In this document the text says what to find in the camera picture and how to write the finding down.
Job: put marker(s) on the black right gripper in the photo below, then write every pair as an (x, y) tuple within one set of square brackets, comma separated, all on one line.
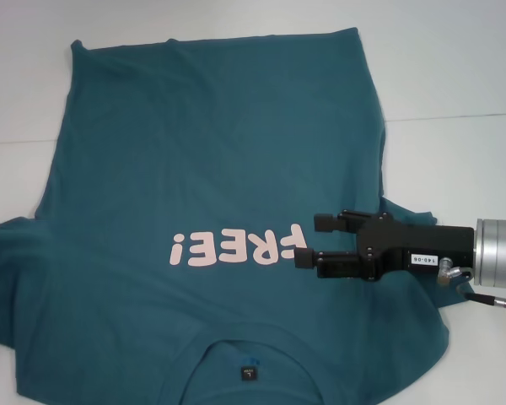
[(417, 246)]

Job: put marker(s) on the teal blue printed t-shirt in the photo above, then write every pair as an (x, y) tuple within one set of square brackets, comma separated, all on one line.
[(219, 139)]

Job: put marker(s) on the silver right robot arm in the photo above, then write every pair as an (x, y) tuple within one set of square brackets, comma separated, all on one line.
[(497, 253)]

